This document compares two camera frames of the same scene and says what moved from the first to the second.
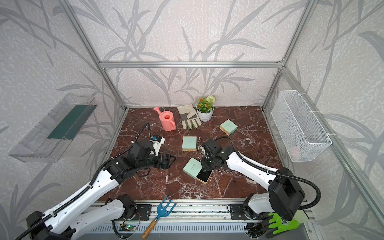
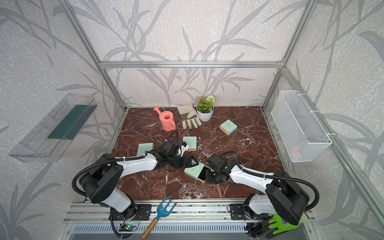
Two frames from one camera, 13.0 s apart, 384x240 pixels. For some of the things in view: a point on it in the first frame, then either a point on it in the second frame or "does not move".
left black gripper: [166, 165] to [189, 163]
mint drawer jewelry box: [194, 168] does not move
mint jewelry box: [189, 143] does not move
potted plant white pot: [205, 107] does not move
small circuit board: [130, 227] does not move
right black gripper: [205, 168] to [209, 181]
